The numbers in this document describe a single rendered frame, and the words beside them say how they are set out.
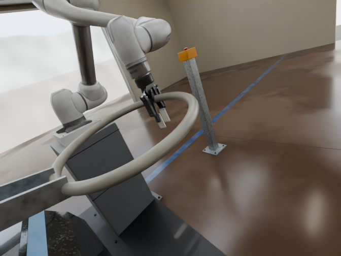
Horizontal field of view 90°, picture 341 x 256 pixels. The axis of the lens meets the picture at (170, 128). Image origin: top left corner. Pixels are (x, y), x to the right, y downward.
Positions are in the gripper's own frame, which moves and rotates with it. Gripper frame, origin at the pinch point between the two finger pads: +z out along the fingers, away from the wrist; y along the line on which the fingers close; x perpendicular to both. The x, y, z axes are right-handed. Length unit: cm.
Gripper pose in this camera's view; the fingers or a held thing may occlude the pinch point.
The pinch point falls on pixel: (162, 118)
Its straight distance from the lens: 77.0
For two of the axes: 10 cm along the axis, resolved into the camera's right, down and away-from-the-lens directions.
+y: -3.6, 5.4, -7.6
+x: 8.5, -1.6, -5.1
